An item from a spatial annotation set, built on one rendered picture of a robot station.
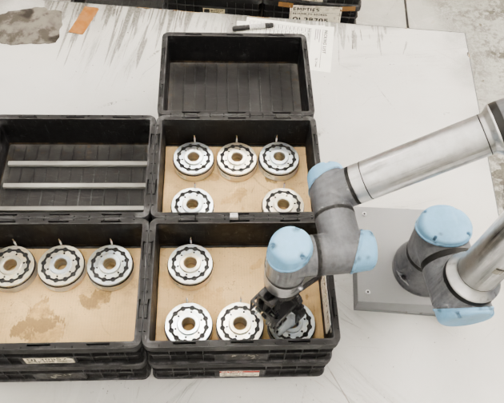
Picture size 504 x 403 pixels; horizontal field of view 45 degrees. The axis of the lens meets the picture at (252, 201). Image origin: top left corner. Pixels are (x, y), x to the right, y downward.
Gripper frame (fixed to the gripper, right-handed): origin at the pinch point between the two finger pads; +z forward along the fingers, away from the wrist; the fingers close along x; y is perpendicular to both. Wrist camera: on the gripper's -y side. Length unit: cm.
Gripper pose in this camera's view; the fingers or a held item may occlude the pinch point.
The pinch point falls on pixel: (282, 313)
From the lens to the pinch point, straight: 136.5
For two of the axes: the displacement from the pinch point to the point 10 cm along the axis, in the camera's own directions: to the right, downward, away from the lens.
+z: -0.4, 5.4, 8.4
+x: 7.3, 6.0, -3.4
